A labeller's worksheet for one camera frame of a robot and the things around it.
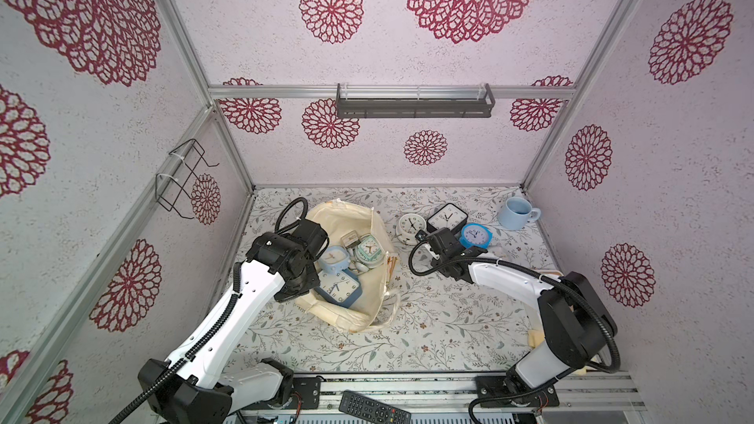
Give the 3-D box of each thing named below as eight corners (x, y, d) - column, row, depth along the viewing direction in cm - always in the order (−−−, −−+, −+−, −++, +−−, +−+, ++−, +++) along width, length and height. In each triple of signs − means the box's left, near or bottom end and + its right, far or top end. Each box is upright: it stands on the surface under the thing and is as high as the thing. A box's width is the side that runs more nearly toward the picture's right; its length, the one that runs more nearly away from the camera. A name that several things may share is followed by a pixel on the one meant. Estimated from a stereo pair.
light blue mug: (511, 236, 108) (520, 223, 102) (491, 218, 113) (498, 205, 107) (533, 223, 112) (542, 209, 106) (512, 206, 117) (520, 192, 111)
